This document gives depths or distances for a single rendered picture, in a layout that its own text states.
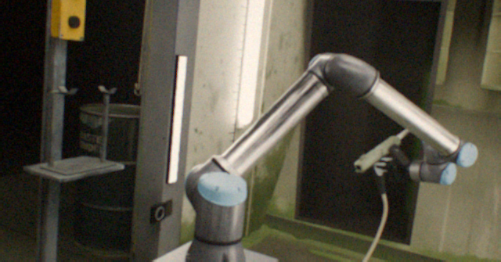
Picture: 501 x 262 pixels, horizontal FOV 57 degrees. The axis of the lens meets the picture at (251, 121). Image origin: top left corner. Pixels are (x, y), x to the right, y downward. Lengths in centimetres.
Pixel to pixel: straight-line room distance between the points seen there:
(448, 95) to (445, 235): 103
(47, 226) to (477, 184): 262
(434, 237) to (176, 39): 208
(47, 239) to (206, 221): 93
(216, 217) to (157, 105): 101
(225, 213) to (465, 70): 261
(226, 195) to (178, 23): 109
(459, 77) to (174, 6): 222
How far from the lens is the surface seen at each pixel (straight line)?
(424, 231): 330
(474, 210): 336
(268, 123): 157
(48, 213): 212
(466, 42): 367
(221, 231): 140
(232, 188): 137
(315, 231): 340
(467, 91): 365
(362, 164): 208
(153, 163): 232
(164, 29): 226
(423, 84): 253
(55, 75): 200
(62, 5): 194
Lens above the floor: 128
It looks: 7 degrees down
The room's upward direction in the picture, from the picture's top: 6 degrees clockwise
